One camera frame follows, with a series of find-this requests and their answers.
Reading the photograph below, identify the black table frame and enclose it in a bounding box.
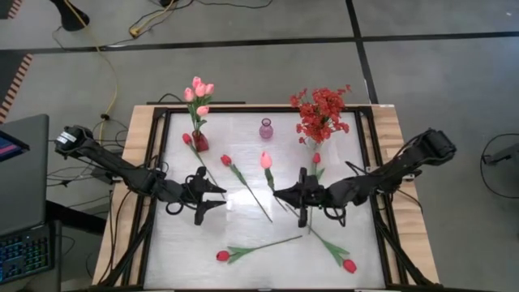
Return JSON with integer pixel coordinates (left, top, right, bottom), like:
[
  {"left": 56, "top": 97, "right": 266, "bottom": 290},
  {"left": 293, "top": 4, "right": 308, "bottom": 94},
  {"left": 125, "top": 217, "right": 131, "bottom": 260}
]
[{"left": 92, "top": 101, "right": 441, "bottom": 292}]

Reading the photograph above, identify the red glass vase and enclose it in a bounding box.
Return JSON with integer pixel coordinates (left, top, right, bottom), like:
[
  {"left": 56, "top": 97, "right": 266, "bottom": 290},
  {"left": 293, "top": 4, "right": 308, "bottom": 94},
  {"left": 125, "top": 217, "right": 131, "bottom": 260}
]
[{"left": 191, "top": 130, "right": 210, "bottom": 152}]

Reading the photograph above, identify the red artificial tulip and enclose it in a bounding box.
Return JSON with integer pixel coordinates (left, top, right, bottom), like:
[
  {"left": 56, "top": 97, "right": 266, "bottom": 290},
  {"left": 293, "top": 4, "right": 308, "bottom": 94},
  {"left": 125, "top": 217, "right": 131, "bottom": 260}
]
[
  {"left": 285, "top": 204, "right": 358, "bottom": 275},
  {"left": 215, "top": 234, "right": 304, "bottom": 264},
  {"left": 307, "top": 152, "right": 325, "bottom": 235},
  {"left": 220, "top": 154, "right": 273, "bottom": 224},
  {"left": 182, "top": 132, "right": 225, "bottom": 200}
]

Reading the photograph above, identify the small lit screen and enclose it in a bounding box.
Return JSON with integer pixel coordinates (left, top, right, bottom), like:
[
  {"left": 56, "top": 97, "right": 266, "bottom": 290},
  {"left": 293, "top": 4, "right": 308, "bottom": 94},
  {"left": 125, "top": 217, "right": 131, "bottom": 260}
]
[{"left": 0, "top": 129, "right": 31, "bottom": 163}]

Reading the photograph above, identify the black stand base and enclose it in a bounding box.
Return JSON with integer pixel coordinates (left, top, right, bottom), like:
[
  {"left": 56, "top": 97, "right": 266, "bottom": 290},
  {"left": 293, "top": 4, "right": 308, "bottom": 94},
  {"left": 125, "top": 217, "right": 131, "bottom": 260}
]
[{"left": 49, "top": 0, "right": 91, "bottom": 32}]

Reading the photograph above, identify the purple glass vase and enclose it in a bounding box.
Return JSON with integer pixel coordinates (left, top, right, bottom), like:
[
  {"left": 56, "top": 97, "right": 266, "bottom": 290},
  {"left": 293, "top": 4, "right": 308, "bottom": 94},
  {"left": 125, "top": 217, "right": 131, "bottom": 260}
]
[{"left": 259, "top": 118, "right": 274, "bottom": 140}]

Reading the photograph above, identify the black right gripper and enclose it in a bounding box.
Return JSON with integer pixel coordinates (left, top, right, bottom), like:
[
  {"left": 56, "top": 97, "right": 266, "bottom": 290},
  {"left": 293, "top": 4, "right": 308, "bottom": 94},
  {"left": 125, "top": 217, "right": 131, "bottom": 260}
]
[{"left": 273, "top": 166, "right": 341, "bottom": 228}]

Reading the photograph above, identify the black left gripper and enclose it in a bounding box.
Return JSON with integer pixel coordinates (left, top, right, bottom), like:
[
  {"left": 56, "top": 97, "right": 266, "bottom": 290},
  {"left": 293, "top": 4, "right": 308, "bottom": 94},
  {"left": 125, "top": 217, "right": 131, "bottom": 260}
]
[{"left": 164, "top": 165, "right": 228, "bottom": 226}]

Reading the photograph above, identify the orange striped black mat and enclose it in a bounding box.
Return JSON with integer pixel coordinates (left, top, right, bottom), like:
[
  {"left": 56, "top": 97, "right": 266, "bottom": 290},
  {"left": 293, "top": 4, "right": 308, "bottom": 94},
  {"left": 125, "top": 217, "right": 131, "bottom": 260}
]
[
  {"left": 0, "top": 52, "right": 33, "bottom": 125},
  {"left": 0, "top": 0, "right": 24, "bottom": 20}
]

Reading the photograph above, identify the yellow extension cord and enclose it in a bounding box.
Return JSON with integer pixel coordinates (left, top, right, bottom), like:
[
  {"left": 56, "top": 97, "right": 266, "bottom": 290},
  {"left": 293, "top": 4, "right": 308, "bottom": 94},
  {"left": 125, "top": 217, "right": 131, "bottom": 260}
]
[{"left": 128, "top": 0, "right": 179, "bottom": 38}]

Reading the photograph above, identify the grey stand foot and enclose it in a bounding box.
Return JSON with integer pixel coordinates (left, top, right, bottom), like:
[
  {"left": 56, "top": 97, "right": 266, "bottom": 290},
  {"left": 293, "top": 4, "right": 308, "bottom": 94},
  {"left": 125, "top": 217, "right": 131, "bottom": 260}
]
[{"left": 482, "top": 141, "right": 519, "bottom": 167}]

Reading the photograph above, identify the yellow cable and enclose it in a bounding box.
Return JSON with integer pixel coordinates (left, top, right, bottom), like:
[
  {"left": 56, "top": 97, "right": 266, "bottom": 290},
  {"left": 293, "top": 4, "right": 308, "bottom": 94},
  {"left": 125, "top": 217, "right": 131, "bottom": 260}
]
[{"left": 63, "top": 0, "right": 119, "bottom": 141}]

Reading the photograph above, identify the grey laptop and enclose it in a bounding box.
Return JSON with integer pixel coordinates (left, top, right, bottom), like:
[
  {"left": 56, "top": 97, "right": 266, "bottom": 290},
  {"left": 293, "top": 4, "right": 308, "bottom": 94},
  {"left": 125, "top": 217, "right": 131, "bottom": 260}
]
[{"left": 0, "top": 114, "right": 62, "bottom": 287}]

